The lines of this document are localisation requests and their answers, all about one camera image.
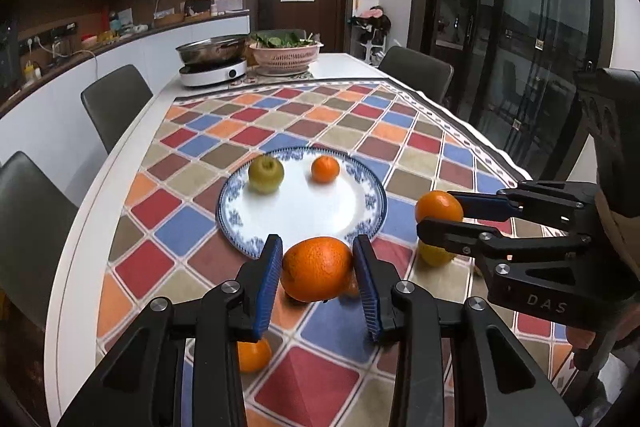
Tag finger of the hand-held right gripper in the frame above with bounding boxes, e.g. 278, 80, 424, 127
446, 180, 598, 230
416, 217, 591, 275

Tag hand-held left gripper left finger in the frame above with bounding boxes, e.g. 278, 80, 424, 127
57, 234, 285, 427

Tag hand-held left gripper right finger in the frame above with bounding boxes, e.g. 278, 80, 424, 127
351, 234, 581, 427

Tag large yellow citrus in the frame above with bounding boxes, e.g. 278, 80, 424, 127
417, 241, 457, 268

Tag large orange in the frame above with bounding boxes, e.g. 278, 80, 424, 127
281, 237, 355, 303

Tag blue patterned white plate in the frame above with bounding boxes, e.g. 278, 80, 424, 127
216, 147, 388, 260

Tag person's right forearm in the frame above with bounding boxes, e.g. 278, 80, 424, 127
595, 193, 640, 280

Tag green apple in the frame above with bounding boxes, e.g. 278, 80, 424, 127
248, 155, 285, 194

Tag small tangerine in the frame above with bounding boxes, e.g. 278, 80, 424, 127
311, 156, 341, 184

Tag colourful checkered tablecloth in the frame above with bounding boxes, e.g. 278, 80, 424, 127
95, 77, 576, 427

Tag grey dining chair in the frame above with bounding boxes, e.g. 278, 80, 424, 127
377, 46, 454, 105
80, 64, 154, 155
0, 151, 80, 303

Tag glass sliding door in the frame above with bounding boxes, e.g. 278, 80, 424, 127
415, 0, 616, 178

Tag white child chair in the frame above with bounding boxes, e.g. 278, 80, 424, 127
350, 17, 386, 62

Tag plush toy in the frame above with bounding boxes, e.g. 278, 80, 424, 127
362, 6, 393, 32

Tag white induction cooker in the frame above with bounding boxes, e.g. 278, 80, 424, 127
178, 58, 249, 88

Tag pink plastic colander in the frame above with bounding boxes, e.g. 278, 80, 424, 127
248, 41, 323, 75

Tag steel pot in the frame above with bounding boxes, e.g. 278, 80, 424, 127
175, 35, 248, 66

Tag green leafy vegetables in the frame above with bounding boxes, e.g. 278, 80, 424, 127
250, 29, 321, 50

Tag white counter cabinet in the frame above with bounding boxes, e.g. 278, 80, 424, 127
0, 14, 251, 168

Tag blue and white card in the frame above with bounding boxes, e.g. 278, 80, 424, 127
110, 8, 135, 32

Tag black power strip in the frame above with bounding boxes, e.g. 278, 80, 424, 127
19, 22, 79, 42

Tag black countertop appliance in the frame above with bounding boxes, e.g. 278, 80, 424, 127
0, 19, 23, 90

